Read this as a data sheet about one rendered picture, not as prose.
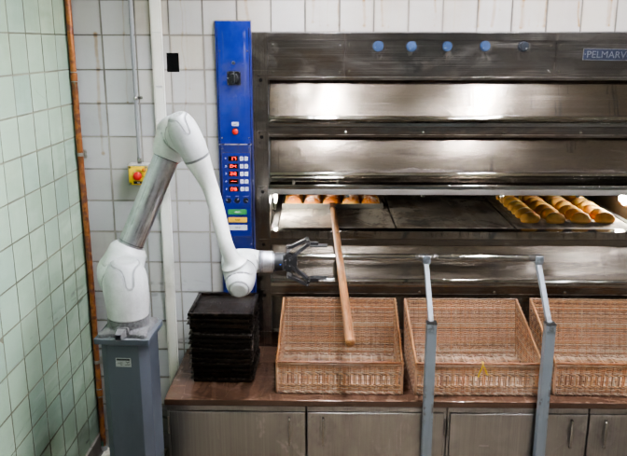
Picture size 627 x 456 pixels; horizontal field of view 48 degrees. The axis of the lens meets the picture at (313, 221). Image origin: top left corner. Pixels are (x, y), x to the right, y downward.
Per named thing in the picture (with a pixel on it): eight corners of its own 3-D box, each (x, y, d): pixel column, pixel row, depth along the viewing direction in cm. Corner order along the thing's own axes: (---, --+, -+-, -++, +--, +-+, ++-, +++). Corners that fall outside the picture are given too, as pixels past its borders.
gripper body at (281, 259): (274, 249, 290) (297, 249, 289) (274, 269, 292) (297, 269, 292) (273, 254, 282) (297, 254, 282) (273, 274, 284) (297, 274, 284)
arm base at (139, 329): (93, 342, 258) (92, 327, 257) (113, 319, 279) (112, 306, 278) (143, 343, 257) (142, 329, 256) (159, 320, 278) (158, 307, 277)
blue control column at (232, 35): (261, 313, 554) (256, 28, 502) (282, 313, 554) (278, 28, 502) (228, 452, 367) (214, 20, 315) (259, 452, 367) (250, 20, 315)
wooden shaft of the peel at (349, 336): (355, 349, 212) (355, 339, 211) (345, 349, 212) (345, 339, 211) (336, 212, 377) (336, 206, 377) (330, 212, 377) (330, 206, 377)
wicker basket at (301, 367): (282, 347, 354) (281, 295, 348) (395, 349, 353) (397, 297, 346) (273, 394, 307) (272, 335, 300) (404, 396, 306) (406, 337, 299)
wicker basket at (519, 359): (400, 349, 352) (401, 297, 346) (514, 350, 352) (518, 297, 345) (412, 396, 305) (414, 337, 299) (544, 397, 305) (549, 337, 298)
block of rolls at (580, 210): (494, 198, 412) (494, 188, 410) (577, 199, 411) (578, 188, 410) (522, 224, 353) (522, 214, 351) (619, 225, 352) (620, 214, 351)
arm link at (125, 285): (109, 325, 258) (104, 268, 253) (102, 309, 275) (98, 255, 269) (154, 319, 265) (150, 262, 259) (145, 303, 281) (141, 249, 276)
